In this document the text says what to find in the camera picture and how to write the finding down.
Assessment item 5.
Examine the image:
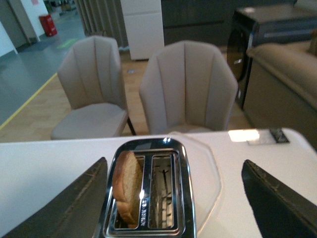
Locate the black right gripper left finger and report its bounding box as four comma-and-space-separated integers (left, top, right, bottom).
5, 157, 107, 238

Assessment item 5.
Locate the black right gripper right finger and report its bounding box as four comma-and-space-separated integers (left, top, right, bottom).
241, 160, 317, 238

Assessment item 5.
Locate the brown bread slice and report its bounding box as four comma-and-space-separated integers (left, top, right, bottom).
112, 151, 143, 228

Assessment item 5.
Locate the cream chrome two-slot toaster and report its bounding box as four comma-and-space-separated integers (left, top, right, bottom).
94, 137, 197, 238

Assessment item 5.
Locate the beige sofa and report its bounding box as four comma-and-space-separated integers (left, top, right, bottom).
244, 29, 317, 148

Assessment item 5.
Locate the beige chair left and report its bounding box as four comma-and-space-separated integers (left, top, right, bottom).
51, 36, 136, 140

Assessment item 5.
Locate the beige chair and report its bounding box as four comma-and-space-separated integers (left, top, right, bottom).
51, 36, 136, 140
139, 41, 238, 134

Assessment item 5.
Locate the beige chair right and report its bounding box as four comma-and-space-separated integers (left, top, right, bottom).
139, 41, 238, 134

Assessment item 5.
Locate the red fire extinguisher box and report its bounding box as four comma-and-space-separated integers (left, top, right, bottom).
39, 14, 57, 37

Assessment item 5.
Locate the black washing machine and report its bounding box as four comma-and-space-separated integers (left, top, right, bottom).
227, 3, 317, 108

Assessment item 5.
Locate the beige curtain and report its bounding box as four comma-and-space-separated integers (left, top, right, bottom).
75, 0, 128, 48

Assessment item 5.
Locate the white cabinet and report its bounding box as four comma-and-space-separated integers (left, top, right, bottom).
121, 0, 164, 60

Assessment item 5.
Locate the dark grey kitchen counter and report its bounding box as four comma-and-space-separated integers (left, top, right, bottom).
161, 0, 296, 46

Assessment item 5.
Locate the white toaster power cable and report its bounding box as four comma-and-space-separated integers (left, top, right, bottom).
168, 130, 223, 231

